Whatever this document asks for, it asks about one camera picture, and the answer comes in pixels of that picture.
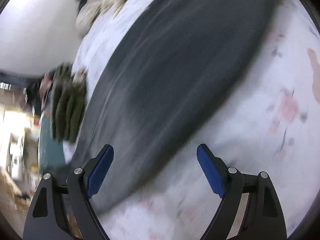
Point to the dark grey pants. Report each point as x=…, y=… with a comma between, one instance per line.
x=175, y=67

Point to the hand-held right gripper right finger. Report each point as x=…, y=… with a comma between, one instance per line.
x=210, y=172

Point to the stack of folded olive clothes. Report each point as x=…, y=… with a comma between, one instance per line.
x=67, y=110

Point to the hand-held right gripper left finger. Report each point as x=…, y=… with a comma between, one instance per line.
x=100, y=170

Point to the dark clothes pile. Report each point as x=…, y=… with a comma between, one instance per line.
x=36, y=97

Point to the teal pillow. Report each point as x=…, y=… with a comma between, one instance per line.
x=51, y=150

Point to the white floral bed sheet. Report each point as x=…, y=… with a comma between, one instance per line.
x=250, y=130

